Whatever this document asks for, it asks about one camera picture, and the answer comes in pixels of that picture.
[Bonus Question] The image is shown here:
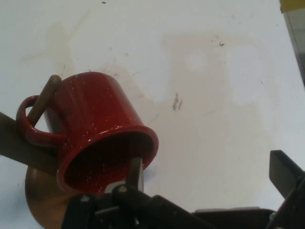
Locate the red speckled ceramic mug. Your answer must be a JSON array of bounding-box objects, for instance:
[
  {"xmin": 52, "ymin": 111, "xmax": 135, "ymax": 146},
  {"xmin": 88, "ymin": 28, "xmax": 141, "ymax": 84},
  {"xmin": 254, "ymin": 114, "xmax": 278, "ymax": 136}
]
[{"xmin": 16, "ymin": 71, "xmax": 160, "ymax": 194}]

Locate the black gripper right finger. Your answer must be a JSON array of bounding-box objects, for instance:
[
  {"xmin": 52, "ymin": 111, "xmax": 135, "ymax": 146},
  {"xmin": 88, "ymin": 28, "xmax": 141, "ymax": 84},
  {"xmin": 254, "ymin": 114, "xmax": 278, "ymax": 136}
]
[{"xmin": 266, "ymin": 149, "xmax": 305, "ymax": 229}]

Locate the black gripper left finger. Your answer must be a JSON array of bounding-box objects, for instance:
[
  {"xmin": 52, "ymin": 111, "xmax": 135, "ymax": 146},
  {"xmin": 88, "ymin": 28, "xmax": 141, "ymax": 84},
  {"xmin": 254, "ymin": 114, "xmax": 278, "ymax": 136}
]
[{"xmin": 62, "ymin": 157, "xmax": 198, "ymax": 229}]

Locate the yellow foam block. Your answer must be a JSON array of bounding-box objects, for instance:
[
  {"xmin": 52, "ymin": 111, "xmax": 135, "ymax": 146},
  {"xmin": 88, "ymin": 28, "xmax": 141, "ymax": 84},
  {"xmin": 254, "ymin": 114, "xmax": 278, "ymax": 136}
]
[{"xmin": 280, "ymin": 0, "xmax": 305, "ymax": 13}]

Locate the dark wooden mug tree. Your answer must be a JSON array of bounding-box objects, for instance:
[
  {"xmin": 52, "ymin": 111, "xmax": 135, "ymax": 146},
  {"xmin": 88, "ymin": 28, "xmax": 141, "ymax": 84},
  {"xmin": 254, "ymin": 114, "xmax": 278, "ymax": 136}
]
[{"xmin": 0, "ymin": 74, "xmax": 72, "ymax": 229}]

